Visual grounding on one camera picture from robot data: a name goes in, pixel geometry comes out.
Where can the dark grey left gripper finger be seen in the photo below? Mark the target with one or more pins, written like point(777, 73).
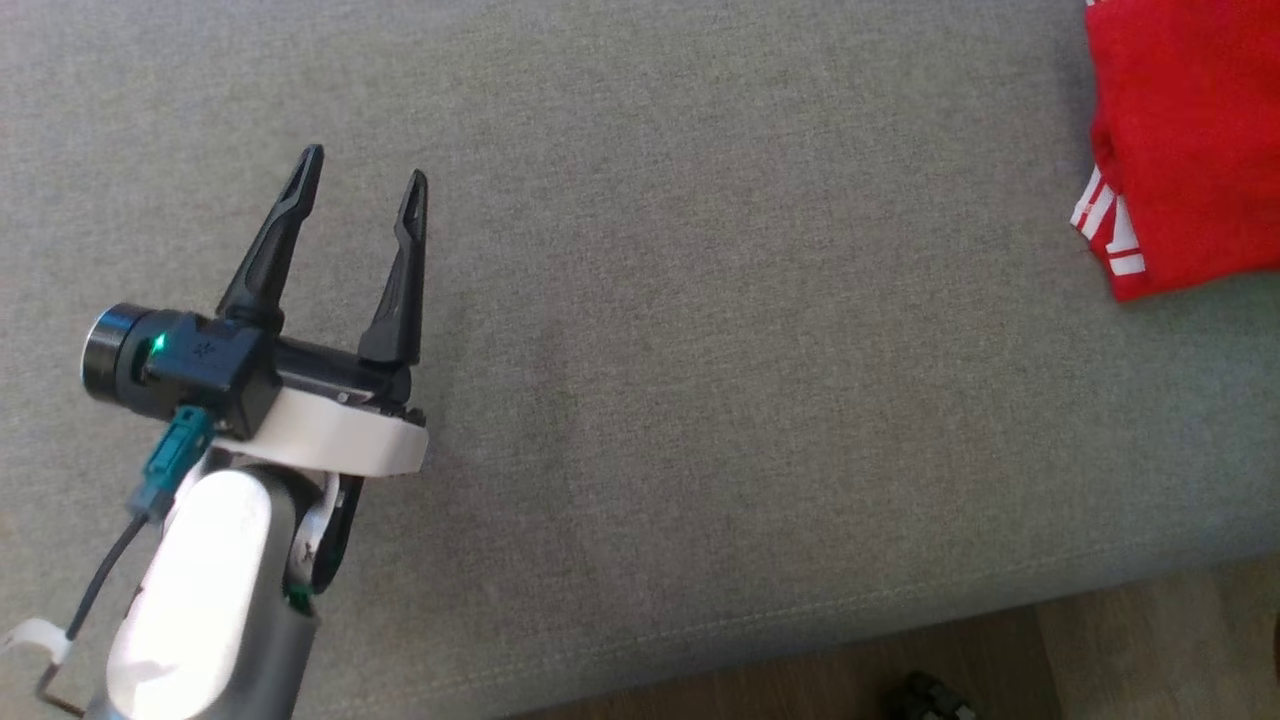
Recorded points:
point(270, 260)
point(400, 300)

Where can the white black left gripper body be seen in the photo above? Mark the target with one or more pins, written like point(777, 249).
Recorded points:
point(340, 430)

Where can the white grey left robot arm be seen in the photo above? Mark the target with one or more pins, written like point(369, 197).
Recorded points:
point(200, 600)

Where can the red basketball jersey white trim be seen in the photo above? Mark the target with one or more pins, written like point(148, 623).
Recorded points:
point(1200, 150)

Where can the grey sofa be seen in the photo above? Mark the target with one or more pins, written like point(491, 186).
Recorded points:
point(700, 350)

